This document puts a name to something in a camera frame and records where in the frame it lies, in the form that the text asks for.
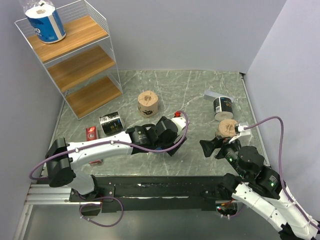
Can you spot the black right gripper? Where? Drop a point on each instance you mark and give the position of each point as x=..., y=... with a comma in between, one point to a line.
x=207, y=145

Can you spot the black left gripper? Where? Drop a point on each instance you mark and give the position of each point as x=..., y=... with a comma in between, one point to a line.
x=171, y=144

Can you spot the brown paper roll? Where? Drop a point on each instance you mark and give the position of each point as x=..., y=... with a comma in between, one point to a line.
x=148, y=102
x=227, y=128

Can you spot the black paper roll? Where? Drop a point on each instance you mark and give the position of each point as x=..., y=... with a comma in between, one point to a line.
x=111, y=123
x=222, y=107

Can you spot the blue paper roll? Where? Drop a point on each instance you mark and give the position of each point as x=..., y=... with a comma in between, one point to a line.
x=44, y=18

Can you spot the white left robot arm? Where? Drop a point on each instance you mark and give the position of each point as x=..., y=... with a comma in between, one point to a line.
x=65, y=160

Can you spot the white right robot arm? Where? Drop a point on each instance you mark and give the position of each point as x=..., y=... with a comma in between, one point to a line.
x=260, y=188

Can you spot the brown wrapped paper roll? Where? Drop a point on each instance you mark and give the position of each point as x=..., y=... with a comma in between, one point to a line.
x=148, y=102

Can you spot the grey small box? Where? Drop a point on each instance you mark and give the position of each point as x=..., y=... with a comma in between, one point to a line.
x=211, y=96

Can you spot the red toothpaste box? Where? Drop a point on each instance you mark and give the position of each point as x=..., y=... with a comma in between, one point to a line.
x=91, y=135

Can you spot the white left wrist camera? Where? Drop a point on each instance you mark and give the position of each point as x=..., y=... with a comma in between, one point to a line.
x=181, y=124

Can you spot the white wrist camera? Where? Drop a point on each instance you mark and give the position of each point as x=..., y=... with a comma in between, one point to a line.
x=241, y=132
x=181, y=124

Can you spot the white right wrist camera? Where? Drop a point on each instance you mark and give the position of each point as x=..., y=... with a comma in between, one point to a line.
x=241, y=132

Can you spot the white wire wooden shelf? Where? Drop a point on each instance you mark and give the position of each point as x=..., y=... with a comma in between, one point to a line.
x=83, y=65

